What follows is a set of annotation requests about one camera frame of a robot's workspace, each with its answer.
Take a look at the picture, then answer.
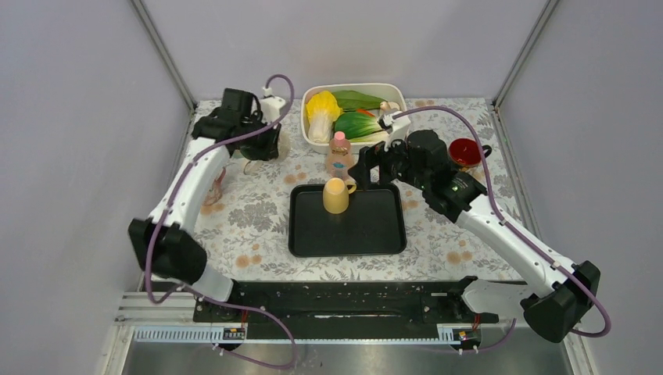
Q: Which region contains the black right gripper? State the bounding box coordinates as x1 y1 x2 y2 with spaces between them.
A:
347 128 429 191

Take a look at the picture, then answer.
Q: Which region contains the yellow mug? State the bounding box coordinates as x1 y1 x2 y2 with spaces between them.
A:
322 177 357 215

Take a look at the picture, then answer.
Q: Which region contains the black mug with orange flowers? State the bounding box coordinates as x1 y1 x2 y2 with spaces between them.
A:
448 138 493 170

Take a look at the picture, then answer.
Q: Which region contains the large cream mug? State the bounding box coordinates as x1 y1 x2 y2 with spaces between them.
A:
242 137 285 175

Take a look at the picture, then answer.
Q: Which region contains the pink patterned mug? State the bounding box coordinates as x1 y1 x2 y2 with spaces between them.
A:
202 167 227 206

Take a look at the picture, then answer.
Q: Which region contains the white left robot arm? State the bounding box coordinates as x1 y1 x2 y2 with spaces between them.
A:
128 87 293 321

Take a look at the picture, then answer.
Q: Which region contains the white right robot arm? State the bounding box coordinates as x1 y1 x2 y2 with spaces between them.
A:
349 130 600 343

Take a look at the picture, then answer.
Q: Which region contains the orange bottle with pink cap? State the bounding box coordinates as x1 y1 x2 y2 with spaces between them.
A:
325 131 356 180

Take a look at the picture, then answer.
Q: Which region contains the bok choy toy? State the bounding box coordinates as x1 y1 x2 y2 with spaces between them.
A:
334 112 388 143

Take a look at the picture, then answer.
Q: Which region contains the mushroom toy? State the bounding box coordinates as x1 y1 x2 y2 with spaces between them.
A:
379 101 401 114

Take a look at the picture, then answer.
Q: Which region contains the green leaf vegetable toy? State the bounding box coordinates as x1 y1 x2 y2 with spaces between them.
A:
332 90 385 112

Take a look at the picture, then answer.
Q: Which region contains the black rectangular tray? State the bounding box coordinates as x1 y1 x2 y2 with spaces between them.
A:
288 184 407 258

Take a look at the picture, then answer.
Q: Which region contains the yellow napa cabbage toy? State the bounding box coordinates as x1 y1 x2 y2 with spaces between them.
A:
305 91 343 143

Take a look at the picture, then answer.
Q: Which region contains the white rectangular tub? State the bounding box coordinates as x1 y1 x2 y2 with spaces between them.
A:
300 82 410 155

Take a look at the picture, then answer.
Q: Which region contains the floral patterned table mat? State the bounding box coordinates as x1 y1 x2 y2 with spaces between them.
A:
194 102 518 281

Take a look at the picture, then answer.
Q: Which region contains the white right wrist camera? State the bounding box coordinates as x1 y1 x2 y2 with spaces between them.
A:
378 110 411 151

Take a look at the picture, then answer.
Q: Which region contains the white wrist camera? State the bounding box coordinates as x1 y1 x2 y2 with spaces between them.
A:
259 87 288 127
378 110 411 151

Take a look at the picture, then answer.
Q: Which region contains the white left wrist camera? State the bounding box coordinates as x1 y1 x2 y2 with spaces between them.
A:
259 87 288 127

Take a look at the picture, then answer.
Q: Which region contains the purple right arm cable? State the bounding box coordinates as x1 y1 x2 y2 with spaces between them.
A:
391 105 613 355

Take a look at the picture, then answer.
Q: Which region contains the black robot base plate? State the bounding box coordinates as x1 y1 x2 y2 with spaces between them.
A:
192 281 499 340

